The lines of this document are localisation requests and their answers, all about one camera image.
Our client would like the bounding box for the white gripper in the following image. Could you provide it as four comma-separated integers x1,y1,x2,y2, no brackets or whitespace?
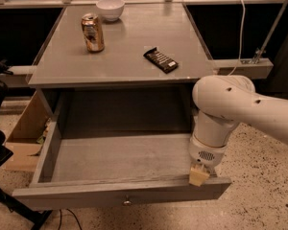
188,134,228,187

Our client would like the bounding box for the grey top drawer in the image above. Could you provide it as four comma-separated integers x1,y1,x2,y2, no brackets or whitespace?
13,87,231,210

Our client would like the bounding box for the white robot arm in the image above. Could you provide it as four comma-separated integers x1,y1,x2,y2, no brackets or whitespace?
189,75,288,186

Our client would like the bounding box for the grey drawer cabinet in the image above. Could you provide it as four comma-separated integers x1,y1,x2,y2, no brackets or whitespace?
30,4,212,139

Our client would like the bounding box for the open cardboard box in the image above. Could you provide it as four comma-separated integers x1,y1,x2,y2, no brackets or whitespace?
5,93,50,172

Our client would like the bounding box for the dark chocolate bar wrapper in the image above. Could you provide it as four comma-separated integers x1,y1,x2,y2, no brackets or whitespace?
143,47,179,74

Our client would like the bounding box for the crushed gold soda can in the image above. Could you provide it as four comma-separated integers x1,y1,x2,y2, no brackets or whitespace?
81,13,105,53

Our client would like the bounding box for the white ceramic bowl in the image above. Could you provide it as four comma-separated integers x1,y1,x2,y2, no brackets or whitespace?
96,0,125,21

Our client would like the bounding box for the black stand with base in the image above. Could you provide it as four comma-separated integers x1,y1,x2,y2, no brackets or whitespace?
0,76,54,230

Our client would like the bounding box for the black floor cable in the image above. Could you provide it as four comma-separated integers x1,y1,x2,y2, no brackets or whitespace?
57,208,84,230

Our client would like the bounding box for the white cable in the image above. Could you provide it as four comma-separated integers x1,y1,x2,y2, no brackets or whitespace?
228,0,247,77

